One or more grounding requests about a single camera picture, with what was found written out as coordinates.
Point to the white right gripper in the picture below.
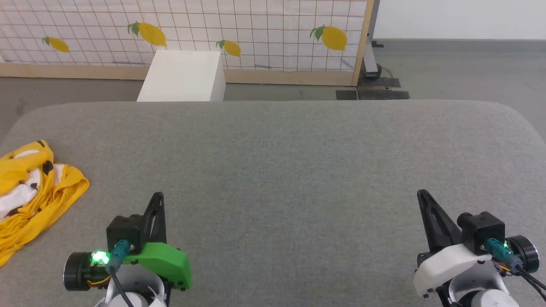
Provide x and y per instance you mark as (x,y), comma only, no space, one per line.
(448,266)

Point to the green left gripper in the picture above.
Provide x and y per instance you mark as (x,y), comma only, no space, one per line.
(166,262)

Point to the yellow cartoon face garment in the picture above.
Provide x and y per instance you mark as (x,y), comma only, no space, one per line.
(38,192)

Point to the black right gripper motor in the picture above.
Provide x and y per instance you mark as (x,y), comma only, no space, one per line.
(525,251)

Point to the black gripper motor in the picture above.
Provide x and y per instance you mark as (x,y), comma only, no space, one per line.
(76,273)
(525,251)

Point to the black left gripper motor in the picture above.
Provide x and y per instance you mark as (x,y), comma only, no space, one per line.
(76,273)

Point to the grey fabric sofa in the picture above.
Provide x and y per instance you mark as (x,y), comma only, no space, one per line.
(277,179)

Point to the black floor plates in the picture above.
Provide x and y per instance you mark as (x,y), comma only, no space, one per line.
(379,93)

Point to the white rectangular box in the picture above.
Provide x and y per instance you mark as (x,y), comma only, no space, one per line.
(183,76)

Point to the lemon print grid partition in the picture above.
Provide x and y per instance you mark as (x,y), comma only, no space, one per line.
(264,25)

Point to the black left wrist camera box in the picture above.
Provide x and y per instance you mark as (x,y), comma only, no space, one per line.
(124,230)

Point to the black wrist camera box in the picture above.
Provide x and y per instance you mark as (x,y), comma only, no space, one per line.
(482,228)
(124,230)

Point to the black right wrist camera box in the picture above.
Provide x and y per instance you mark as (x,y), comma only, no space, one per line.
(482,228)

